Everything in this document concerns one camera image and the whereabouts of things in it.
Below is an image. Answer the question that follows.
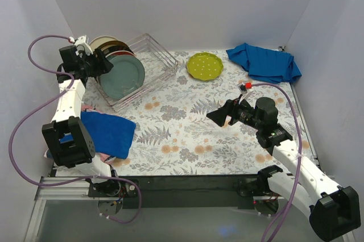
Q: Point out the red blue floral plate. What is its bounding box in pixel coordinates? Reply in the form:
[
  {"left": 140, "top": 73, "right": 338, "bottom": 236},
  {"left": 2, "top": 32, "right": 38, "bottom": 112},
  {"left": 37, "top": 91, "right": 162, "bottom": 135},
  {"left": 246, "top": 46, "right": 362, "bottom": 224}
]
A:
[{"left": 106, "top": 50, "right": 135, "bottom": 59}]

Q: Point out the wire dish rack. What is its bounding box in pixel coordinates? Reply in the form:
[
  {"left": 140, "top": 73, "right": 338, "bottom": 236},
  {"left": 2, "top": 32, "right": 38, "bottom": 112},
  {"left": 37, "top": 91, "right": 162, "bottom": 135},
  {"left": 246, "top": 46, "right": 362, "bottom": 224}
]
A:
[{"left": 84, "top": 34, "right": 178, "bottom": 112}]

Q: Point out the cream plate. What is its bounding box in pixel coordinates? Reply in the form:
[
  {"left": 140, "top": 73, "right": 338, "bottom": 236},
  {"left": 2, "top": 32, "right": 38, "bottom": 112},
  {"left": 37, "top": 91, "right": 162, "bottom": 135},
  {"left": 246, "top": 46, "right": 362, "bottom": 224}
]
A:
[{"left": 89, "top": 35, "right": 117, "bottom": 51}]

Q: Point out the pink patterned cloth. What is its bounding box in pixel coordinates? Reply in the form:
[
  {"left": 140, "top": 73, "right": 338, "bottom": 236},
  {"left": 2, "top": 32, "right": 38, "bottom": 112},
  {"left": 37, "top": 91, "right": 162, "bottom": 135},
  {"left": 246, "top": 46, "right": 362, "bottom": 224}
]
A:
[{"left": 44, "top": 104, "right": 117, "bottom": 163}]

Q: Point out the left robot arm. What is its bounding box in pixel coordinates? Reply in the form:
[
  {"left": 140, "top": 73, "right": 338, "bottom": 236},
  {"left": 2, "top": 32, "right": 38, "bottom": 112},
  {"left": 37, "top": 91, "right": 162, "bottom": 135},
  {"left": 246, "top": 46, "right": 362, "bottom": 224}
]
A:
[{"left": 42, "top": 41, "right": 121, "bottom": 197}]

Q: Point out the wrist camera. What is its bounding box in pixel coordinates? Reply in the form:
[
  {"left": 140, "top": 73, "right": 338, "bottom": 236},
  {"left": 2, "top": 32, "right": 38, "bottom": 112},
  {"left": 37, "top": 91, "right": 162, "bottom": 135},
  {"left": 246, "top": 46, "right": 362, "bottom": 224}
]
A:
[
  {"left": 238, "top": 82, "right": 252, "bottom": 103},
  {"left": 74, "top": 35, "right": 93, "bottom": 56}
]

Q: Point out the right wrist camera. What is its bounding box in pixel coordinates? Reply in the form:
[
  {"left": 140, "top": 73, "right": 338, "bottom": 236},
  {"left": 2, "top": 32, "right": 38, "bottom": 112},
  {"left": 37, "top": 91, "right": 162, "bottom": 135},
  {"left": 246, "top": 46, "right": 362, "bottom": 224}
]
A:
[{"left": 238, "top": 82, "right": 252, "bottom": 103}]

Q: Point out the blue cloth at back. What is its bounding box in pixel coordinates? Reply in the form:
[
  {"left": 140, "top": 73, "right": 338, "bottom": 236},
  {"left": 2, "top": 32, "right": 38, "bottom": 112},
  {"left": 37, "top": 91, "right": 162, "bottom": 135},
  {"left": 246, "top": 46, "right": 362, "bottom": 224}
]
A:
[{"left": 226, "top": 43, "right": 302, "bottom": 84}]

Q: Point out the dark brown plate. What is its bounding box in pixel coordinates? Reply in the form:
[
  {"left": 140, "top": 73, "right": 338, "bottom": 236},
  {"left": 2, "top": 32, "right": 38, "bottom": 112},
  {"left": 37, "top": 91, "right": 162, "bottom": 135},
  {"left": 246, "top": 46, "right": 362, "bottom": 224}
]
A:
[{"left": 97, "top": 40, "right": 133, "bottom": 56}]

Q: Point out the floral tablecloth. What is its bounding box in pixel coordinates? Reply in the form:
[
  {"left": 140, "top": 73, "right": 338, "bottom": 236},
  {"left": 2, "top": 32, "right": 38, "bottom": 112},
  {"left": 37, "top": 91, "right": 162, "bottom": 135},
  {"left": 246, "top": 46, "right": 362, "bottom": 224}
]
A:
[{"left": 55, "top": 50, "right": 319, "bottom": 177}]

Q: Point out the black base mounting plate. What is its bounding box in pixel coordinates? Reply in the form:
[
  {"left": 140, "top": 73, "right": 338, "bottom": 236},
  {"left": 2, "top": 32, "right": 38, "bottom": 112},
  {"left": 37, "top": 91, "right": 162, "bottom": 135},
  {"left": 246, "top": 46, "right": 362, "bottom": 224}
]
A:
[{"left": 88, "top": 174, "right": 285, "bottom": 210}]

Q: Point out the grey-blue plate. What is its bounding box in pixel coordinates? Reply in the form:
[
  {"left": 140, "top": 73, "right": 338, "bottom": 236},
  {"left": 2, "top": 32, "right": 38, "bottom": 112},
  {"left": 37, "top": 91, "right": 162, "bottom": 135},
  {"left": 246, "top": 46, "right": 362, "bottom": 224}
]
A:
[{"left": 101, "top": 55, "right": 145, "bottom": 100}]

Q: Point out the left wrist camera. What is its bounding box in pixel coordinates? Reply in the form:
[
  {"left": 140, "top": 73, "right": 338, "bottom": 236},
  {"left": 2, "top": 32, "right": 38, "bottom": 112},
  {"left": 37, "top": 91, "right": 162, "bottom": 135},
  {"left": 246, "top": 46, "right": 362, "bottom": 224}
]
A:
[{"left": 74, "top": 35, "right": 93, "bottom": 56}]

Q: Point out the green polka dot plate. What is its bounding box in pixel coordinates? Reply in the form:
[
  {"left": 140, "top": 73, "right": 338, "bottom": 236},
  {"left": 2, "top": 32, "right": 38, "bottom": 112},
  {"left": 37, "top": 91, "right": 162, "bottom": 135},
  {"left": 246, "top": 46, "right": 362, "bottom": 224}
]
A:
[{"left": 186, "top": 52, "right": 224, "bottom": 82}]

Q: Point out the blue folded towel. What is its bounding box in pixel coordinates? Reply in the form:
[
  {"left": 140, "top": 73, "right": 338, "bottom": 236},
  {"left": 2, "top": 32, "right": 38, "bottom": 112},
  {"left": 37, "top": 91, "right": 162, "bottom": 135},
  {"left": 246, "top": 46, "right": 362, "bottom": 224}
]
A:
[{"left": 58, "top": 110, "right": 137, "bottom": 160}]

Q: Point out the aluminium frame rail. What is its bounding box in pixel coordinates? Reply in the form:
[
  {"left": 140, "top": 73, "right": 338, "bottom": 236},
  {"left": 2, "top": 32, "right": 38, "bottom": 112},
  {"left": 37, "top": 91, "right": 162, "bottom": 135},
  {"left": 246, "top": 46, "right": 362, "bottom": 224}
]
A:
[{"left": 24, "top": 176, "right": 92, "bottom": 242}]

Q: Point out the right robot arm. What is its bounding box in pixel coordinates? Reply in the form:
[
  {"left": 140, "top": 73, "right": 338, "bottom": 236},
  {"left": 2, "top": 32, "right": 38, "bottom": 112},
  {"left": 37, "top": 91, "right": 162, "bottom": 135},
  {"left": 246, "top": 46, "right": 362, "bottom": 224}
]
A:
[{"left": 206, "top": 97, "right": 361, "bottom": 241}]

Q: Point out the pink polka dot plate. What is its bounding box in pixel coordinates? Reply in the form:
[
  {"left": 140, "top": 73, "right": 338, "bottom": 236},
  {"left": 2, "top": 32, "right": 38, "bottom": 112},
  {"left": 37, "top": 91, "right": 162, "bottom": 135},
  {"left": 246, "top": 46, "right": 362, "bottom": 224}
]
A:
[{"left": 97, "top": 74, "right": 108, "bottom": 87}]

